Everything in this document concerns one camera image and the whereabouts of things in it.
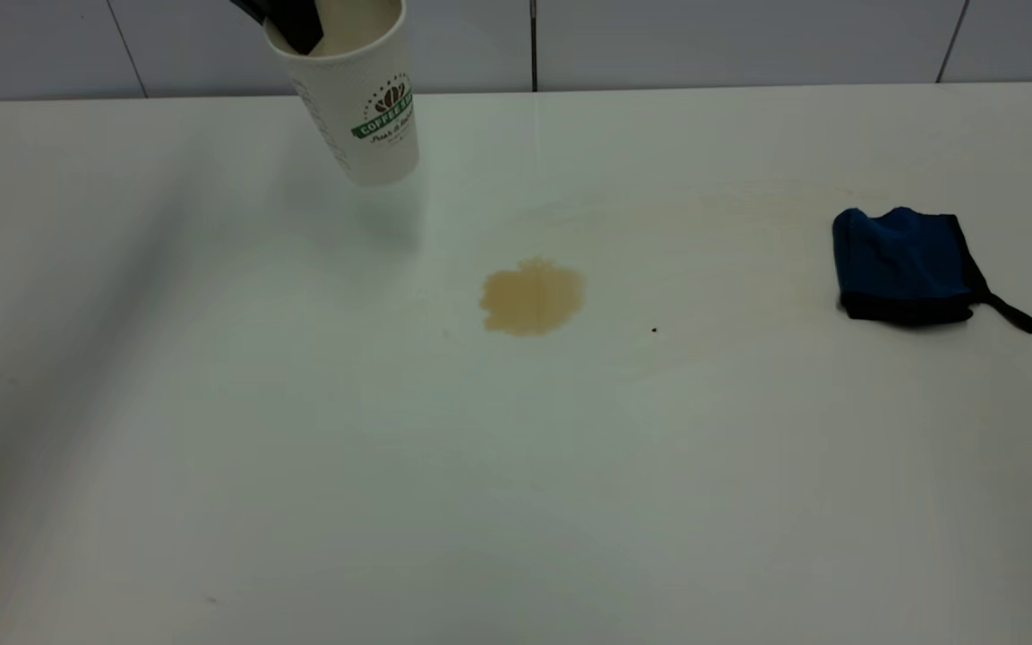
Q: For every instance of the white paper coffee cup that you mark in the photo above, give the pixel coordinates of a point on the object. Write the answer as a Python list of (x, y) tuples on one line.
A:
[(364, 98)]

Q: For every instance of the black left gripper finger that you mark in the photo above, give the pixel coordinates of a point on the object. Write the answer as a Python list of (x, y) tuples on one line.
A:
[(296, 22), (252, 9)]

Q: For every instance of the brown coffee spill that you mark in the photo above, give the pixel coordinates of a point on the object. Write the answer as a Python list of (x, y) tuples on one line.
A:
[(532, 298)]

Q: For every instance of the blue black-edged cloth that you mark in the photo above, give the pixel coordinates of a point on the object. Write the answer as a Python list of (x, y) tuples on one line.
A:
[(906, 264)]

